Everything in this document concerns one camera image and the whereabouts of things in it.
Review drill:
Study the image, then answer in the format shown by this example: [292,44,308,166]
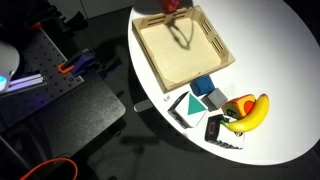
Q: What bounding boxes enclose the aluminium rail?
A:
[0,73,48,97]

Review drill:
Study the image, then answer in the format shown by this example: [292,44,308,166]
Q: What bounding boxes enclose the purple and black clamp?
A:
[96,55,123,77]

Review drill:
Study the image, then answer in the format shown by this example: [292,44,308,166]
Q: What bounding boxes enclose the black flat plate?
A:
[0,71,127,162]

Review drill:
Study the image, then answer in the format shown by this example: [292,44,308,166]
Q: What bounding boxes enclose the blue block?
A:
[189,74,216,98]

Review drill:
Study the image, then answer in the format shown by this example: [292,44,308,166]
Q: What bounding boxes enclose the yellow banana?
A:
[220,93,270,133]

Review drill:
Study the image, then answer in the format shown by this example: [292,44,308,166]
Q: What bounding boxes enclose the red block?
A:
[162,0,181,14]

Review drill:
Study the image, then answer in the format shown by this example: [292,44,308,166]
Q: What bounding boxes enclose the grey block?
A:
[200,87,229,113]

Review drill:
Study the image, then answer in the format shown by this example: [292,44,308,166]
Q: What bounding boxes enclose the orange cable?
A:
[19,157,79,180]

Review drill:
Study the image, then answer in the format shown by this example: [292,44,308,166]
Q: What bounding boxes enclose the white cube with teal triangle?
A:
[167,91,208,130]

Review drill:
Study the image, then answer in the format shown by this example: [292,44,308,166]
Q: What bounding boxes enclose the black and white box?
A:
[204,113,246,150]

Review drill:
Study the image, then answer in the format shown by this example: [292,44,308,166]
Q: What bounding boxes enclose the black perforated board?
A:
[0,24,85,132]

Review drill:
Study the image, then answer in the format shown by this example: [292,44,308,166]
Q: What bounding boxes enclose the grey table foot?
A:
[133,100,155,113]

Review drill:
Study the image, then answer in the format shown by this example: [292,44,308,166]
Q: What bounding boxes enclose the wooden tray with slots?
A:
[131,4,236,94]

